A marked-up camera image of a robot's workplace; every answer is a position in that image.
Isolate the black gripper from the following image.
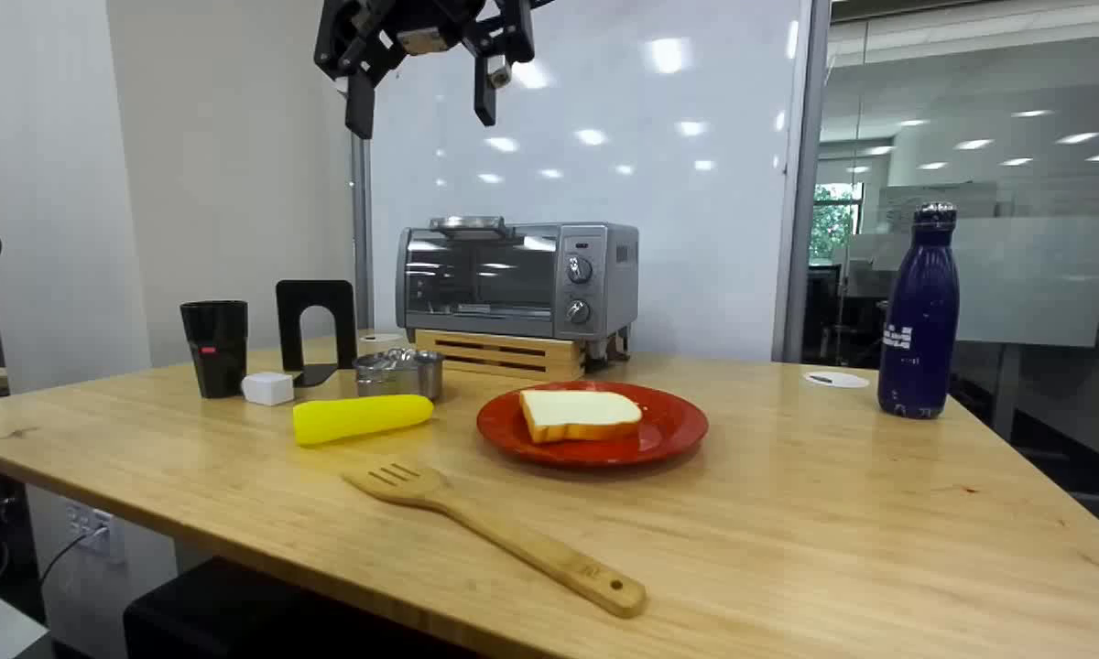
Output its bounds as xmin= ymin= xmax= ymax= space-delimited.
xmin=313 ymin=0 xmax=542 ymax=140

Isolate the glass oven door with handle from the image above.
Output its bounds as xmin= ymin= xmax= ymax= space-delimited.
xmin=400 ymin=224 xmax=559 ymax=335

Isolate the wooden slotted spatula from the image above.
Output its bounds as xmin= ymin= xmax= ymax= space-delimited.
xmin=340 ymin=456 xmax=651 ymax=621

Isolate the silver toaster oven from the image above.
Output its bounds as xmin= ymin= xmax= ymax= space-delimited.
xmin=393 ymin=217 xmax=643 ymax=344

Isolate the white bread slice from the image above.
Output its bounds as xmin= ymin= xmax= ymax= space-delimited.
xmin=516 ymin=383 xmax=645 ymax=446

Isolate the black metal bookend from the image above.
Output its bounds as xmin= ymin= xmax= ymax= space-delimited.
xmin=270 ymin=277 xmax=362 ymax=390

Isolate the wooden slatted crate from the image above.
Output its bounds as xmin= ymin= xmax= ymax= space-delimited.
xmin=412 ymin=327 xmax=635 ymax=382

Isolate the small steel pot with lid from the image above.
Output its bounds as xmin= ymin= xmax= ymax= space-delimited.
xmin=352 ymin=344 xmax=448 ymax=406

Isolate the framed whiteboard panel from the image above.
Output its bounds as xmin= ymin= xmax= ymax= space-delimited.
xmin=348 ymin=0 xmax=837 ymax=365

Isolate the black plastic tumbler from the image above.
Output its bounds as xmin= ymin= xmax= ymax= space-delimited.
xmin=176 ymin=296 xmax=253 ymax=402

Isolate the yellow toy corn cob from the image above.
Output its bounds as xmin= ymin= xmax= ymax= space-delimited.
xmin=288 ymin=390 xmax=440 ymax=449

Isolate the small white block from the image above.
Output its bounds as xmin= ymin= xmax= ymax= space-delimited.
xmin=237 ymin=368 xmax=302 ymax=410

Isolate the red plate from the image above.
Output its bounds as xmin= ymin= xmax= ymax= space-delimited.
xmin=472 ymin=377 xmax=711 ymax=477

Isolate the dark blue water bottle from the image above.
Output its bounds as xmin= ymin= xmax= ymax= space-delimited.
xmin=876 ymin=202 xmax=962 ymax=423

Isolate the white table cable grommet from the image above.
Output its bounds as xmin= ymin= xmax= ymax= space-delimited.
xmin=802 ymin=365 xmax=873 ymax=396

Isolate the white wall power outlet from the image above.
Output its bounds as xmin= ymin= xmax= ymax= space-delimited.
xmin=71 ymin=509 xmax=120 ymax=562

